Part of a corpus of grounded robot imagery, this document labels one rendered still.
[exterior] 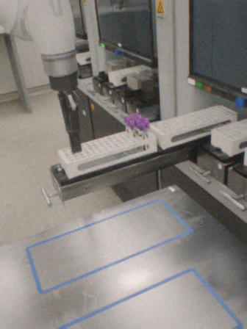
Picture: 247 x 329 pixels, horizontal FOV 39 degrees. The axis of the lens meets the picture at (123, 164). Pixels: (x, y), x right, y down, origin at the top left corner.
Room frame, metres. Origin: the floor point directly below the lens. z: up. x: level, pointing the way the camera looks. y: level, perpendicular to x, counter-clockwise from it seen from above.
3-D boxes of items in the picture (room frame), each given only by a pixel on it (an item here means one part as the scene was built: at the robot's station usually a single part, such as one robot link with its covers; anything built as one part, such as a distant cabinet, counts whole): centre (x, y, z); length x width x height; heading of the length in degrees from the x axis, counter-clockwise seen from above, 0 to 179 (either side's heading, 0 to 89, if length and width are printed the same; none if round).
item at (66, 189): (1.02, -0.09, 0.78); 0.73 x 0.14 x 0.09; 111
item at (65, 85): (0.93, 0.13, 1.06); 0.08 x 0.07 x 0.09; 21
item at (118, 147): (0.97, 0.04, 0.83); 0.30 x 0.10 x 0.06; 111
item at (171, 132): (1.08, -0.25, 0.83); 0.30 x 0.10 x 0.06; 111
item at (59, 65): (0.93, 0.13, 1.13); 0.09 x 0.09 x 0.06
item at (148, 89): (1.48, -0.15, 0.85); 0.12 x 0.02 x 0.06; 21
